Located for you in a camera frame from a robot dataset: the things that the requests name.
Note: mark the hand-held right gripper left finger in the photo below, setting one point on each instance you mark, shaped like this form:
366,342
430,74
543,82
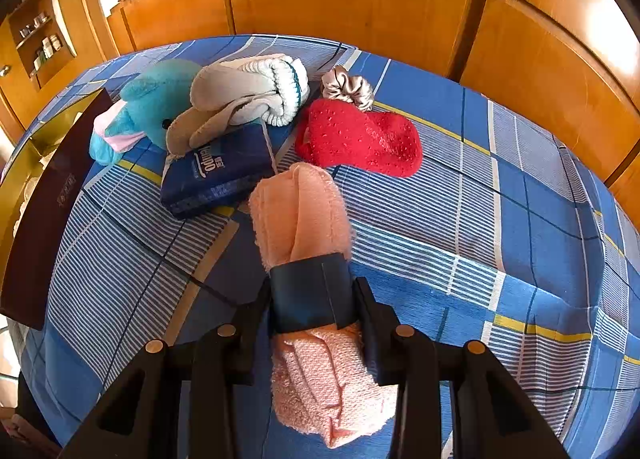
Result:
257,334

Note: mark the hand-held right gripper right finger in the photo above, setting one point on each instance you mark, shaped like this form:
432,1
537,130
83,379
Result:
372,339

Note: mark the pink sock with navy band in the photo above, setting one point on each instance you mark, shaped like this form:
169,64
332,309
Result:
300,209

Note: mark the blue tissue pack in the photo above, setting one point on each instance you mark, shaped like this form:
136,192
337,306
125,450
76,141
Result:
210,179

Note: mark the gold tin box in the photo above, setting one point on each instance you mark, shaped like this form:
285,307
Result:
55,199

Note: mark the white socks teal stripe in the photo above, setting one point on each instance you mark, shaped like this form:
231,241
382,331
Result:
235,89

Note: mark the blue and pink sock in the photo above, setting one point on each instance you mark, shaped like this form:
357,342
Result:
150,99

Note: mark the blue plaid bed sheet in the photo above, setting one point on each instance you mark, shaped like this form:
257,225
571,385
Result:
450,249

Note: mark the red fuzzy sock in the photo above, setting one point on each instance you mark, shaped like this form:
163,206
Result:
360,139

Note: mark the beige satin scrunchie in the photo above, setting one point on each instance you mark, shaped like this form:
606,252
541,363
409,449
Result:
350,89

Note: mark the wooden cabinet with open shelf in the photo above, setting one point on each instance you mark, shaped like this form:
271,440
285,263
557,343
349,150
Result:
75,39

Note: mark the wooden wall shelf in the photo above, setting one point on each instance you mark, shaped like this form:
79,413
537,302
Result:
47,46

